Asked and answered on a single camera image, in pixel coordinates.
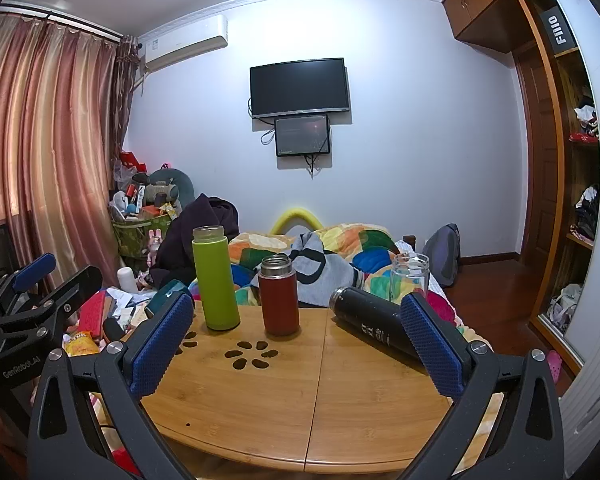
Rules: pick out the colourful patchwork quilt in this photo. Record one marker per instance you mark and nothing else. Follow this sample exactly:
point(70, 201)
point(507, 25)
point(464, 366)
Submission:
point(365, 250)

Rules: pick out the grey-green plush toy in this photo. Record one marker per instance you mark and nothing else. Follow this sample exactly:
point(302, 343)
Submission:
point(172, 185)

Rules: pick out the clear glass cup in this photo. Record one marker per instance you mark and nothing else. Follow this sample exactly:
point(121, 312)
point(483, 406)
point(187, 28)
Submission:
point(409, 277)

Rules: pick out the green storage basket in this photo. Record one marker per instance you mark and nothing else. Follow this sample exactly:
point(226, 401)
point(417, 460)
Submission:
point(135, 237)

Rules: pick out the pink slipper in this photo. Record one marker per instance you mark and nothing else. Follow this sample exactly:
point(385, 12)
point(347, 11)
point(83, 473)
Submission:
point(555, 366)

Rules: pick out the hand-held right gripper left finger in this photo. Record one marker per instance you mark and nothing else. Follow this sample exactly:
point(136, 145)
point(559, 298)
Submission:
point(160, 345)

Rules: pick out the grey backpack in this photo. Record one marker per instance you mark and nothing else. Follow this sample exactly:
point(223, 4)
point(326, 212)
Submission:
point(445, 255)

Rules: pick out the black sign box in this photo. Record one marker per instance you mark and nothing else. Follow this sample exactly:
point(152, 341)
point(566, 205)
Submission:
point(559, 30)

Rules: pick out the white bottle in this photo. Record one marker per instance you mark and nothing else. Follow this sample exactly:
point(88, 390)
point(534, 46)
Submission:
point(127, 280)

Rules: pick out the teal container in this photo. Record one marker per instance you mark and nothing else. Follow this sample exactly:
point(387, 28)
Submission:
point(162, 296)

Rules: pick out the small black monitor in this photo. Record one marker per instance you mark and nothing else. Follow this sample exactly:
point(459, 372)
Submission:
point(302, 135)

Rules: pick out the pink rabbit toy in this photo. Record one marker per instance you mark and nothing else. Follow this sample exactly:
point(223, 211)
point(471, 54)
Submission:
point(156, 245)

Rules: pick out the dark jacket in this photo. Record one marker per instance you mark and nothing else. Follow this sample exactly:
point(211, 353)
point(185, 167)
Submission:
point(180, 245)

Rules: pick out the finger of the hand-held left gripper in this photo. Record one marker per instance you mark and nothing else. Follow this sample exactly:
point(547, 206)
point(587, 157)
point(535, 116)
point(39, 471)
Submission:
point(32, 270)
point(75, 285)

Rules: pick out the yellow snack bag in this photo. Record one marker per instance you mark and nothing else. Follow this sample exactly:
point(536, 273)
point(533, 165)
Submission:
point(82, 344)

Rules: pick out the yellow foam tube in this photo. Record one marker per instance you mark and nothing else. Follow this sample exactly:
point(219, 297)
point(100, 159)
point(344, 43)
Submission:
point(297, 217)

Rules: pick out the white air conditioner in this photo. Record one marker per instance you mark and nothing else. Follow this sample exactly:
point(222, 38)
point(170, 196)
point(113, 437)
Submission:
point(185, 42)

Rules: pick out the wooden wardrobe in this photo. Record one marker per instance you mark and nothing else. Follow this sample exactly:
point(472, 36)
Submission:
point(545, 135)

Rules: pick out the white handbag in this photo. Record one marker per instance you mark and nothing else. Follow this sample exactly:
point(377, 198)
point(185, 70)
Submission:
point(567, 305)

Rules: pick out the black cup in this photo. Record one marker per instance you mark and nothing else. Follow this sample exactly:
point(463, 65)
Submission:
point(370, 322)

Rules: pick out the black wall television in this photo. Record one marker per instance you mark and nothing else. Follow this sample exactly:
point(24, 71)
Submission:
point(300, 87)

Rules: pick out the green cup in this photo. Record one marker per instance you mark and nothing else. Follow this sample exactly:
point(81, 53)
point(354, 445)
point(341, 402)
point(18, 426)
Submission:
point(215, 285)

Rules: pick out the red cup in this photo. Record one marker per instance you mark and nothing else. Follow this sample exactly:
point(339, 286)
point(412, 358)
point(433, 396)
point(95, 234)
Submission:
point(279, 300)

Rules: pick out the red bag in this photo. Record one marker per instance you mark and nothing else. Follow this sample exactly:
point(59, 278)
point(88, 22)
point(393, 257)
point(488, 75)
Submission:
point(132, 162)

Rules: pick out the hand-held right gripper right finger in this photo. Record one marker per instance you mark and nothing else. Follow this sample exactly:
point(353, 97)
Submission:
point(432, 345)

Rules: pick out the red box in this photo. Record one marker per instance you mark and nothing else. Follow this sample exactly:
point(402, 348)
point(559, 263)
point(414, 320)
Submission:
point(93, 315)

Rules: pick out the grey printed cloth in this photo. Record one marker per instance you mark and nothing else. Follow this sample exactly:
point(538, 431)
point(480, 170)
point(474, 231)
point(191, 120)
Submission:
point(325, 270)

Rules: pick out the pink curtain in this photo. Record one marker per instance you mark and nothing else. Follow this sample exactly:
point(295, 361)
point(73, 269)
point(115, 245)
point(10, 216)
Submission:
point(50, 135)

